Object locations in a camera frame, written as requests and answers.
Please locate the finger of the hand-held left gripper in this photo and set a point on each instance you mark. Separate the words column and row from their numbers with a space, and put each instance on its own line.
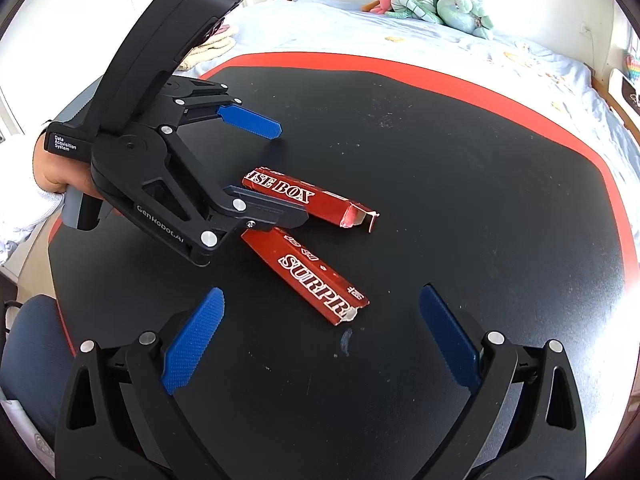
column 270, row 212
column 250, row 121

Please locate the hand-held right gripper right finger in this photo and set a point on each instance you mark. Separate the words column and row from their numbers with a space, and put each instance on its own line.
column 450, row 340

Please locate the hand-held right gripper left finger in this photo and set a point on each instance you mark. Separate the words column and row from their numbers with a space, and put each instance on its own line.
column 192, row 345

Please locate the red carton with flap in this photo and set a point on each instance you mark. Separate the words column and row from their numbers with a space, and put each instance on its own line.
column 320, row 205

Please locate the red carton with torn end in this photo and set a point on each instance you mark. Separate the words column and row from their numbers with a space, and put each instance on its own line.
column 305, row 275

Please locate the person's left forearm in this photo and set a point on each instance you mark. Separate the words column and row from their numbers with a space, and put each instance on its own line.
column 25, row 220

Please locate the person's left hand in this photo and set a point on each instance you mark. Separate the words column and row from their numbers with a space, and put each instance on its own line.
column 55, row 170

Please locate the cream folded towel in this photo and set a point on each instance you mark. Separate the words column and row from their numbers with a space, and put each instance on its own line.
column 207, row 52

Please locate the pink folded towel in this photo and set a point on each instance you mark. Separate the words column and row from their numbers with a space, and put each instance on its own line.
column 222, row 31

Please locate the green striped plush doll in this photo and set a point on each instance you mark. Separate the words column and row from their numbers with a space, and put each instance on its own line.
column 415, row 7

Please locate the teal plush toy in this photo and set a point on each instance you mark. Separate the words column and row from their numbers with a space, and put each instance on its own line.
column 465, row 12

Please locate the bed with blue sheet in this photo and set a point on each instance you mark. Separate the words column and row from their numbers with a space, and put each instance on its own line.
column 500, row 45

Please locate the white tote bag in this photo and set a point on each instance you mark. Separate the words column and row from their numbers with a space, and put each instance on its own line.
column 625, row 91

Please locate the rainbow bubble bag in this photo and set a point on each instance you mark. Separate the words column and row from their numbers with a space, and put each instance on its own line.
column 634, row 66

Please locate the white wall socket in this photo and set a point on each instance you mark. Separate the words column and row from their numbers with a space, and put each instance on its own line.
column 586, row 30

